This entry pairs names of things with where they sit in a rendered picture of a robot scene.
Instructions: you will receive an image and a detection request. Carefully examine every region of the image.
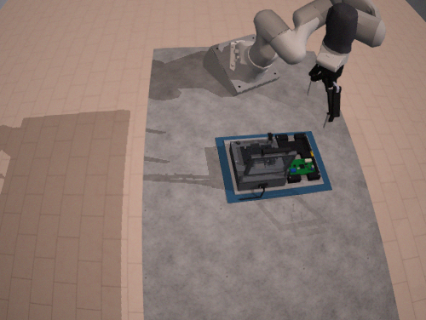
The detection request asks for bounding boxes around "green circuit board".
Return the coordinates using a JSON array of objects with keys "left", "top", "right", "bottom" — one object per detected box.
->
[{"left": 289, "top": 158, "right": 316, "bottom": 174}]

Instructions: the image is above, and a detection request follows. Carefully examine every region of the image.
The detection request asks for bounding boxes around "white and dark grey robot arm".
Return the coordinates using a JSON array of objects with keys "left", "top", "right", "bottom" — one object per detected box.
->
[{"left": 229, "top": 0, "right": 386, "bottom": 83}]

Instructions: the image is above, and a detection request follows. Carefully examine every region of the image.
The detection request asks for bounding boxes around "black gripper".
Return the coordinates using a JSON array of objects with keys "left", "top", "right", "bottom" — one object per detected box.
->
[{"left": 307, "top": 64, "right": 344, "bottom": 129}]

